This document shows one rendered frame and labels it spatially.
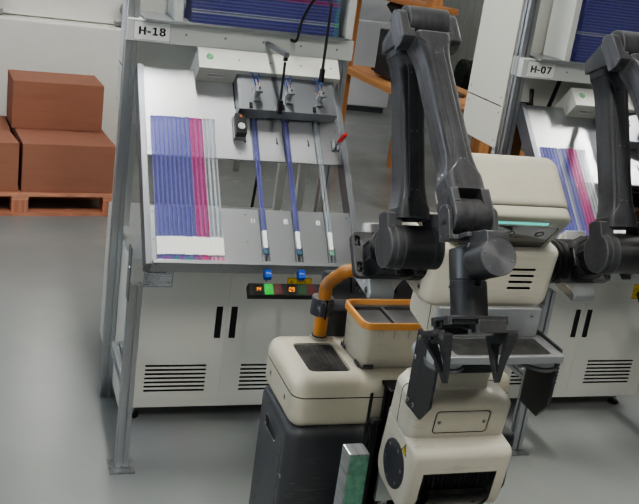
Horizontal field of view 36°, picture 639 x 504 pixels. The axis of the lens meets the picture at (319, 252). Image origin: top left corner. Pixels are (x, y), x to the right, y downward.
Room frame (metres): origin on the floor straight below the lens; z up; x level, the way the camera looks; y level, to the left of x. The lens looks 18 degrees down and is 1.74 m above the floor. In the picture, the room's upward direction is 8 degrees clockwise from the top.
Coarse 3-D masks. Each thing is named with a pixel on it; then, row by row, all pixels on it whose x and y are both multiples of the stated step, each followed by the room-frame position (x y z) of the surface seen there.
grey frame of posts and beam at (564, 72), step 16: (528, 0) 3.77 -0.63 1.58; (528, 16) 3.75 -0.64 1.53; (528, 32) 3.75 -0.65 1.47; (528, 48) 3.76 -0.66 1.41; (512, 64) 3.79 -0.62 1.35; (560, 64) 3.77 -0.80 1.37; (512, 80) 3.77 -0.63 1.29; (560, 80) 3.78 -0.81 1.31; (576, 80) 3.80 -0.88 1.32; (512, 96) 3.75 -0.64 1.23; (512, 112) 3.75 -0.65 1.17; (512, 128) 3.76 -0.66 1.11; (544, 320) 3.28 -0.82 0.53; (528, 416) 3.29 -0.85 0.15; (512, 448) 3.28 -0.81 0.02
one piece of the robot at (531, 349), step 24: (504, 312) 1.78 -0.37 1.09; (528, 312) 1.80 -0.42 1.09; (456, 336) 1.75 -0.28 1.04; (480, 336) 1.77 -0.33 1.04; (528, 336) 1.80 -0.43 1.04; (432, 360) 1.67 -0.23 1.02; (456, 360) 1.65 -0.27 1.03; (480, 360) 1.67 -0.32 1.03; (528, 360) 1.70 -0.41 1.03; (552, 360) 1.72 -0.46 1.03; (408, 384) 1.75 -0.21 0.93; (432, 384) 1.66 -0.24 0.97; (528, 384) 1.82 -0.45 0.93; (552, 384) 1.75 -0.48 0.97; (528, 408) 1.80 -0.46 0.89
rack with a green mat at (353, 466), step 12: (348, 444) 1.17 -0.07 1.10; (360, 444) 1.17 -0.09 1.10; (348, 456) 1.14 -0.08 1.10; (360, 456) 1.15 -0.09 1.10; (348, 468) 1.14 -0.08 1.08; (360, 468) 1.15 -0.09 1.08; (348, 480) 1.14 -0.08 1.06; (360, 480) 1.15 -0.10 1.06; (336, 492) 1.16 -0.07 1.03; (348, 492) 1.14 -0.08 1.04; (360, 492) 1.15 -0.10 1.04
